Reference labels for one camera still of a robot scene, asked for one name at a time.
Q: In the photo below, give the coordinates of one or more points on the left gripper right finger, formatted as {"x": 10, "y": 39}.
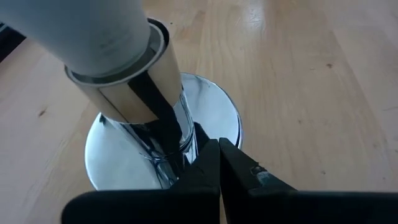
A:
{"x": 311, "y": 208}

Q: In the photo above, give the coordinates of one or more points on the chrome lamp socket base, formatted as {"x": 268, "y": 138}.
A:
{"x": 124, "y": 102}

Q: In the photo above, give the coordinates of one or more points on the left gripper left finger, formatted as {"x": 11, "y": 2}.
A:
{"x": 155, "y": 208}

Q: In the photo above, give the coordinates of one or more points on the white lightbulb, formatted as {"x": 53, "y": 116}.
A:
{"x": 77, "y": 31}

